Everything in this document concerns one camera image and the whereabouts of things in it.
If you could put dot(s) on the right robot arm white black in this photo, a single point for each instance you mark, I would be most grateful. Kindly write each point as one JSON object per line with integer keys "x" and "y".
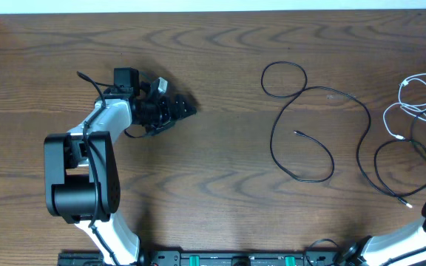
{"x": 406, "y": 246}

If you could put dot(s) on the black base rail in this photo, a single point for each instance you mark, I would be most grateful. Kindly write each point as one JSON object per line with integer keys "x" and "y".
{"x": 176, "y": 258}

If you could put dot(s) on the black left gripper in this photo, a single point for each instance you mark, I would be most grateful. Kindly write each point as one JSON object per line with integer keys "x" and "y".
{"x": 168, "y": 116}

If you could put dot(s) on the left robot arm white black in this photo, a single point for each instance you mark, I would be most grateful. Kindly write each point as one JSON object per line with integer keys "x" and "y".
{"x": 82, "y": 185}

